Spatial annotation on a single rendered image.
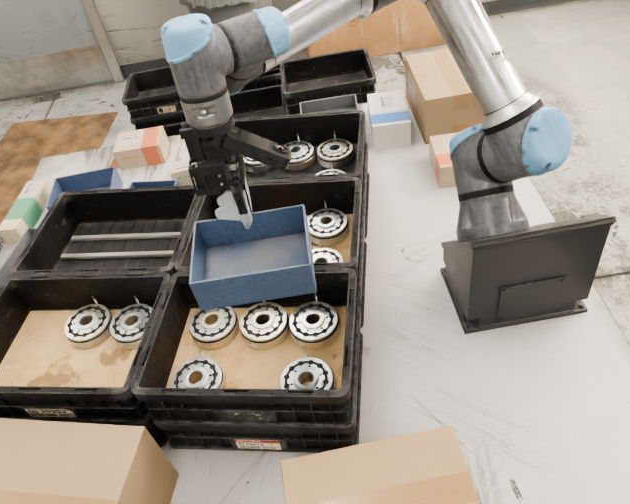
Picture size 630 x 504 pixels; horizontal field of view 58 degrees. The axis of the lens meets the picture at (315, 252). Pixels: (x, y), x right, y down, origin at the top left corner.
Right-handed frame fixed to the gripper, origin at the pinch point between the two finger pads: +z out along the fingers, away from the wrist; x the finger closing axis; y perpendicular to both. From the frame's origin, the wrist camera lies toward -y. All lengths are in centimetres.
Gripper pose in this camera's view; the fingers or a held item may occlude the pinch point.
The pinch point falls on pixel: (250, 220)
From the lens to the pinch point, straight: 102.6
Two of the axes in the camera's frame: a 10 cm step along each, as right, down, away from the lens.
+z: 1.4, 7.8, 6.1
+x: 0.5, 6.1, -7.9
